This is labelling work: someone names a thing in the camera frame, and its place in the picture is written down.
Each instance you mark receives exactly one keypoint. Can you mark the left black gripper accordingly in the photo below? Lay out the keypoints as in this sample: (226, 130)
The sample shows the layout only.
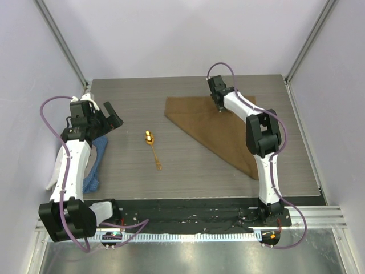
(112, 121)

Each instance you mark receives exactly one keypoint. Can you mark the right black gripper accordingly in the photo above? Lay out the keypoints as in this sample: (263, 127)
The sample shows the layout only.
(219, 108)

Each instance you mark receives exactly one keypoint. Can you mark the brown cloth napkin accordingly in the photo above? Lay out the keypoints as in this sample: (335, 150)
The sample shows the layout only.
(221, 132)

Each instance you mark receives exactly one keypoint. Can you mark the gold spoon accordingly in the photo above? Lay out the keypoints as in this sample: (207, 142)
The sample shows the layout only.
(150, 140)

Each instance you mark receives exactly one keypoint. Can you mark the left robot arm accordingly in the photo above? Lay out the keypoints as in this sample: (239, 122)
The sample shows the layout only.
(66, 216)

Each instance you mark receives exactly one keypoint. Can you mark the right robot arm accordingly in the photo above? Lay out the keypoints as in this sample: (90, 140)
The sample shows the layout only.
(263, 139)

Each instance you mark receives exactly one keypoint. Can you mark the white cloth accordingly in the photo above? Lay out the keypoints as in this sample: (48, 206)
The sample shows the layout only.
(58, 162)

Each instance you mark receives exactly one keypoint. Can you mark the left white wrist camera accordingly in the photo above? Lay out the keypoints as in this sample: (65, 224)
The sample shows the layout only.
(88, 97)

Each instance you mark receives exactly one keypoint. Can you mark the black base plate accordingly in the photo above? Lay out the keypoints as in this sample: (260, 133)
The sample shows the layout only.
(240, 203)

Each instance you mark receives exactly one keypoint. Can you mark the right aluminium frame post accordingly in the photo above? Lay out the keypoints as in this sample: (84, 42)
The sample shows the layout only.
(312, 36)

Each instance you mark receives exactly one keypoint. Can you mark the aluminium frame post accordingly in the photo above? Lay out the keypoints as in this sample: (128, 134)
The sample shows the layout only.
(312, 36)
(52, 25)

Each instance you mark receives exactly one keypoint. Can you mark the left aluminium frame post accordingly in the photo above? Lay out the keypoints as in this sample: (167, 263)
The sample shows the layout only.
(52, 25)

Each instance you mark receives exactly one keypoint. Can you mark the slotted cable duct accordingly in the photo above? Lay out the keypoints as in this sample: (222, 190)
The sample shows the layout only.
(170, 238)

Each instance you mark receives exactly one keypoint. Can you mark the aluminium front rail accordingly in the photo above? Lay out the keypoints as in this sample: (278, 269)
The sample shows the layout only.
(313, 218)

